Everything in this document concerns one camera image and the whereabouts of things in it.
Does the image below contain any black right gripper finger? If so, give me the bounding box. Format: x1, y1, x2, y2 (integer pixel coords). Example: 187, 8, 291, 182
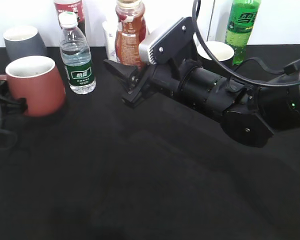
121, 75, 150, 108
103, 59, 139, 88

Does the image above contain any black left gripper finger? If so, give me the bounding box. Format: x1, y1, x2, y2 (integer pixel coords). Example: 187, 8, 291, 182
0, 98, 28, 115

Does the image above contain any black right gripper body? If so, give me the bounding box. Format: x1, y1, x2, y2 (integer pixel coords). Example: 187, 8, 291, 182
139, 58, 202, 101

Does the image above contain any red mug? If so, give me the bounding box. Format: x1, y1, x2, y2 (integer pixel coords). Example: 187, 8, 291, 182
0, 55, 66, 117

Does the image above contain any brown nescafe coffee bottle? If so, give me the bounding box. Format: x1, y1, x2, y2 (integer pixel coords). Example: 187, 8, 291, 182
114, 0, 149, 69

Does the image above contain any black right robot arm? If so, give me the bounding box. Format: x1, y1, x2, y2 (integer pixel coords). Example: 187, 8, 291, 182
103, 59, 300, 148

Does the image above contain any grey mug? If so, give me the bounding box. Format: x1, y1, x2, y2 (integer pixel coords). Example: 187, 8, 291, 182
3, 25, 47, 62

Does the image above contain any black mug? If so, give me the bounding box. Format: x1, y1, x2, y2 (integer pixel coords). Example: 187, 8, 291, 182
197, 41, 235, 69

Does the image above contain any green sprite bottle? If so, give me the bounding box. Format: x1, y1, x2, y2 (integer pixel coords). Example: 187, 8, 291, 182
224, 0, 261, 65

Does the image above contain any white milk carton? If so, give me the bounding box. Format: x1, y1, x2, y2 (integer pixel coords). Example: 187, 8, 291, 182
102, 21, 117, 62

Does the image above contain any clear water bottle green label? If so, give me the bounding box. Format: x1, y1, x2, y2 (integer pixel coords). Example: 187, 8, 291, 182
58, 11, 97, 95

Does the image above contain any cola bottle red label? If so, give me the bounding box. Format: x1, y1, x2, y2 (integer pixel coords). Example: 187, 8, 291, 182
53, 0, 86, 37

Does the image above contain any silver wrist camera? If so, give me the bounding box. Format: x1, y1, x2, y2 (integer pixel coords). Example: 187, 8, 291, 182
138, 16, 198, 65

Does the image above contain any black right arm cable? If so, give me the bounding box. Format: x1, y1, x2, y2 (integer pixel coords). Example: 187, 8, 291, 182
191, 0, 300, 88

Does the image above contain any grey vertical cable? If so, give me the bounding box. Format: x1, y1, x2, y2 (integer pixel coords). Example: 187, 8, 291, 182
206, 0, 216, 43

